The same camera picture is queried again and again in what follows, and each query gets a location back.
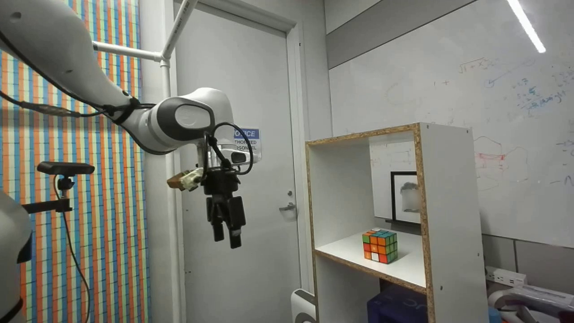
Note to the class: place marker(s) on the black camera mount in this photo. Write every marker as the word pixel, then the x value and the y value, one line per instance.
pixel 60 191

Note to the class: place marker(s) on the black stereo camera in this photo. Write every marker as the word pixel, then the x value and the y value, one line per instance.
pixel 66 168

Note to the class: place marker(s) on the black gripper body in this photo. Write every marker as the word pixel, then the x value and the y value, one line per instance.
pixel 225 204

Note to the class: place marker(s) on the horizontal white metal pipe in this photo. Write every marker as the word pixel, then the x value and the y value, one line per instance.
pixel 129 51

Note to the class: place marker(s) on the white door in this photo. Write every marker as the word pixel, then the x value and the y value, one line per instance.
pixel 252 73

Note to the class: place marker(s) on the multicoloured striped wall panel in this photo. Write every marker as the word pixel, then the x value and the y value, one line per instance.
pixel 109 240

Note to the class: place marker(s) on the white whiteboard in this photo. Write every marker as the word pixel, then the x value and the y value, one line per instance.
pixel 509 132

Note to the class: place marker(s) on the white rounded appliance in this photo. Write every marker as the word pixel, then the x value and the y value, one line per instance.
pixel 302 306

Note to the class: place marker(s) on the white particle board shelf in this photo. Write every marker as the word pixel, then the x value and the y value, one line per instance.
pixel 450 227

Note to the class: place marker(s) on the dark blue storage bin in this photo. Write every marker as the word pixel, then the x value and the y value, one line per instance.
pixel 398 306

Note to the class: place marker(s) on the white small box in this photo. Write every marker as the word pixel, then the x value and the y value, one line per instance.
pixel 507 278

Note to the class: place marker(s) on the blue white notice sign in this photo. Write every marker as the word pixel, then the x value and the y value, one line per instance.
pixel 254 136

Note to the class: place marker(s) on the diagonal white metal pipe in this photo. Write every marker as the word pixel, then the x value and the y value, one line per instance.
pixel 181 25

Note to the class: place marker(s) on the black framed portrait picture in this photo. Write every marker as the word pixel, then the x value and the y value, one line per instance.
pixel 408 199

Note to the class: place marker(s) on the multicoloured rubik's cube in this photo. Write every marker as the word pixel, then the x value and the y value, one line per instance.
pixel 381 247

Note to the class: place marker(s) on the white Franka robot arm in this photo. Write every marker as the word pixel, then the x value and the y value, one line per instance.
pixel 60 48

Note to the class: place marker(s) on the grey white machine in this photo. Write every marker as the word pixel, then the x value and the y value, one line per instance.
pixel 532 299

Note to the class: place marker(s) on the beige wrist camera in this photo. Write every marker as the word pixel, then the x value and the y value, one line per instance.
pixel 184 179

